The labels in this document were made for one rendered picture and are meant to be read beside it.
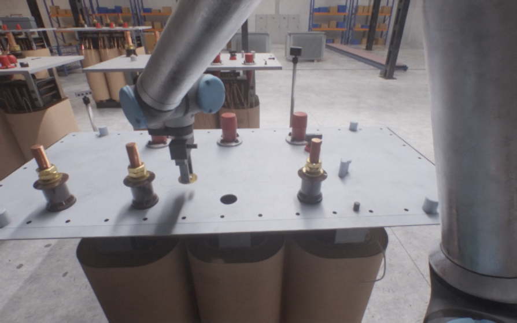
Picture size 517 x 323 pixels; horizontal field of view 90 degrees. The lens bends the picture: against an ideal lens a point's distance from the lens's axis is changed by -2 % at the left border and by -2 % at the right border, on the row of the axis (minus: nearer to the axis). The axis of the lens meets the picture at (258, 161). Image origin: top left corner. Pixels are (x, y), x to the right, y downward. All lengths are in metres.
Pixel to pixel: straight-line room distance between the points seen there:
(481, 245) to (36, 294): 2.80
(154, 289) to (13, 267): 2.11
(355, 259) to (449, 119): 0.85
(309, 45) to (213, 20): 12.85
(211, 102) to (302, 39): 12.50
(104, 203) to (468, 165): 0.93
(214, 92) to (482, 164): 0.52
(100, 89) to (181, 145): 6.28
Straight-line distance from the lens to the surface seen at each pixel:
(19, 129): 3.22
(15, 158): 3.53
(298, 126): 1.24
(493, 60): 0.36
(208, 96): 0.65
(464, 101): 0.36
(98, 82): 7.00
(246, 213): 0.82
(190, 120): 0.80
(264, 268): 1.12
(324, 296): 1.29
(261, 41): 12.59
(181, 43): 0.42
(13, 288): 3.03
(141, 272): 1.17
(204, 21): 0.38
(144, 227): 0.85
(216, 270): 1.10
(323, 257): 1.12
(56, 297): 2.75
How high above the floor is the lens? 1.89
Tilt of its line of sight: 29 degrees down
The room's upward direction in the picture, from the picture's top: straight up
